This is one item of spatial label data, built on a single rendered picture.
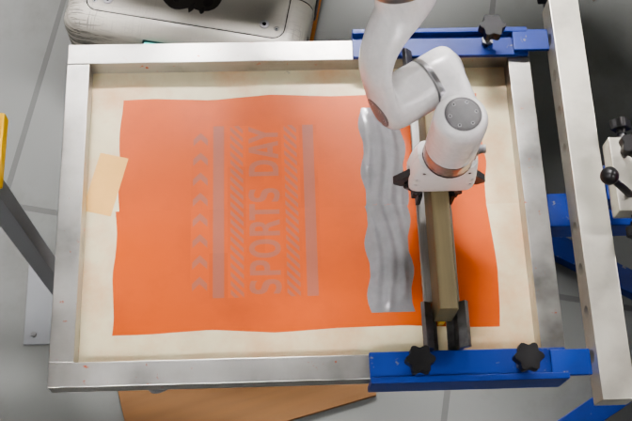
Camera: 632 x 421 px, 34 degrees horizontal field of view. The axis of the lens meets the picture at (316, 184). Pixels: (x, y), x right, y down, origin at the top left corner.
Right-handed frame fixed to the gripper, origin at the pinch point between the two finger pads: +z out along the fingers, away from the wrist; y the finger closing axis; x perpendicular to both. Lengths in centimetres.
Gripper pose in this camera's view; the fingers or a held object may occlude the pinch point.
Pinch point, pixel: (434, 192)
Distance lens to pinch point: 167.6
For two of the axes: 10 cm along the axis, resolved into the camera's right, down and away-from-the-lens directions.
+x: 0.3, 9.3, -3.7
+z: -0.3, 3.7, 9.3
